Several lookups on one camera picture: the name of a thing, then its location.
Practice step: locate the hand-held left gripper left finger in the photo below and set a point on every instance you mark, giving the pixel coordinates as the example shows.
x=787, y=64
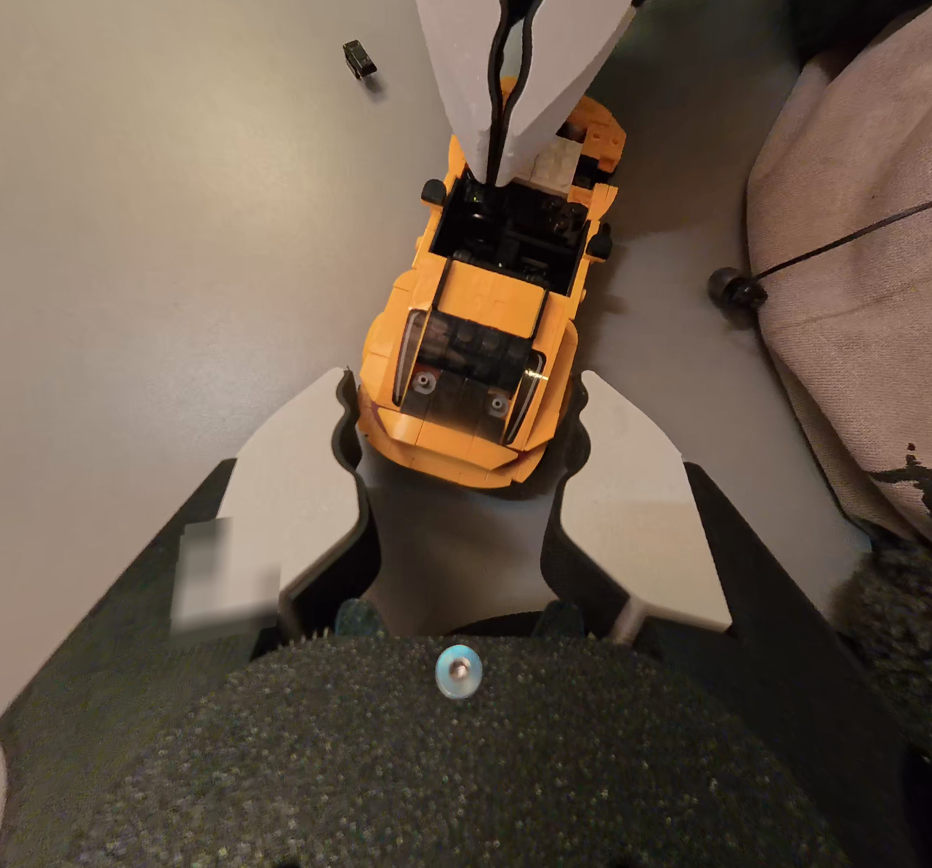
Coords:
x=291, y=489

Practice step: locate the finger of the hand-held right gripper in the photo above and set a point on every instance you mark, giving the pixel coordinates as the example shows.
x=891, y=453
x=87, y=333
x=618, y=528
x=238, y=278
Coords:
x=455, y=23
x=582, y=23

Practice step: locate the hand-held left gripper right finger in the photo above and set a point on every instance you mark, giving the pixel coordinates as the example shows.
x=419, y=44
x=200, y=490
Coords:
x=641, y=526

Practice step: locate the small black lego piece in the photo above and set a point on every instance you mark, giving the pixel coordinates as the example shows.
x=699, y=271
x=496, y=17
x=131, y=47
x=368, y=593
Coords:
x=359, y=58

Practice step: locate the orange lego car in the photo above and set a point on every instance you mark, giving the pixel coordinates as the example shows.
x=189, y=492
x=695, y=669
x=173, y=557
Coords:
x=495, y=293

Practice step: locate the beige hoodie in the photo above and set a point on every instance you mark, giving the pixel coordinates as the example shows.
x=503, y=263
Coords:
x=852, y=300

